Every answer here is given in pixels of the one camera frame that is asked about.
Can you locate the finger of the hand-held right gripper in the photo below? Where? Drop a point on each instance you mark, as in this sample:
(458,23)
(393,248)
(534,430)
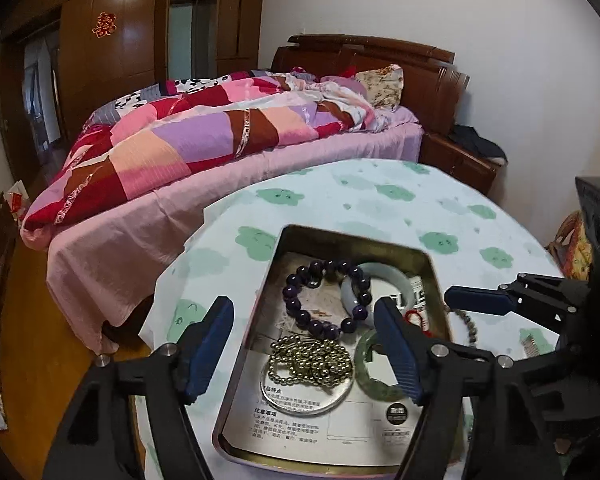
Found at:
(480,300)
(575,385)

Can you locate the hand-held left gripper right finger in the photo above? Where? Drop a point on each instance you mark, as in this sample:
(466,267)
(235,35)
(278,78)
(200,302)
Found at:
(397,350)

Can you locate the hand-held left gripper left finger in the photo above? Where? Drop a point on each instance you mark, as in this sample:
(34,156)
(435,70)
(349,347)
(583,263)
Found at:
(207,350)

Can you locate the green jade bangle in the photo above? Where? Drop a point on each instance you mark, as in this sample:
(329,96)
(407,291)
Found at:
(365,360)

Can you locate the pale jade bangle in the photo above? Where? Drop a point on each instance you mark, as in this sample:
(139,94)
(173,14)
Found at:
(385,268)

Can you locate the large silver bangle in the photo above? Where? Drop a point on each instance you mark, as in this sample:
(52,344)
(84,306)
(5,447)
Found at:
(305,408)

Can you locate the pink metal tin box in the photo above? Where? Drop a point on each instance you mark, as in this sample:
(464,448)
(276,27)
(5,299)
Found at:
(355,245)

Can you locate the colourful patterned cushion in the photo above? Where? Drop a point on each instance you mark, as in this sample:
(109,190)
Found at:
(580,255)

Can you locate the wicker chair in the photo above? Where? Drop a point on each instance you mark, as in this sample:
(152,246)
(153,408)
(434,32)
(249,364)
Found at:
(560,245)

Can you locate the printed paper leaflet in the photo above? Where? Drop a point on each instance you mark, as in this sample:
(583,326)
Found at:
(330,435)

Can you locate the wooden nightstand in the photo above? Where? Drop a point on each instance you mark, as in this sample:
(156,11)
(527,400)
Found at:
(455,165)

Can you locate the pink bed sheet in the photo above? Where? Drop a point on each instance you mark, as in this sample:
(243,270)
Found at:
(180,210)

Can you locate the dark clothes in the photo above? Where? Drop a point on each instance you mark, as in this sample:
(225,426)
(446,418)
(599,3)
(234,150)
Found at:
(475,142)

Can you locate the patchwork quilt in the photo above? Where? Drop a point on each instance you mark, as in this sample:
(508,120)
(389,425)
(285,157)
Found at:
(180,145)

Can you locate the wooden bed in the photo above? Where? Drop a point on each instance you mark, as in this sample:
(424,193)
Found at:
(430,80)

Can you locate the floral pillow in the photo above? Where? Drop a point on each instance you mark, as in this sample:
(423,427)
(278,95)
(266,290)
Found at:
(382,85)

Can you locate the red paper bag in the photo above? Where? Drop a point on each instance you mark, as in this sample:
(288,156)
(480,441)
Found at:
(19,197)

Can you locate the brown wooden wardrobe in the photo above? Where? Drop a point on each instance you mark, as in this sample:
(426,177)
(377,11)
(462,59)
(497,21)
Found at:
(130,60)

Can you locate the open wooden door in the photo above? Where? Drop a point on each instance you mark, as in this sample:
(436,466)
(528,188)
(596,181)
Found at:
(14,110)

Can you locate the red paper decoration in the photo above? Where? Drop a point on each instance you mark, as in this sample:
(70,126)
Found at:
(104,25)

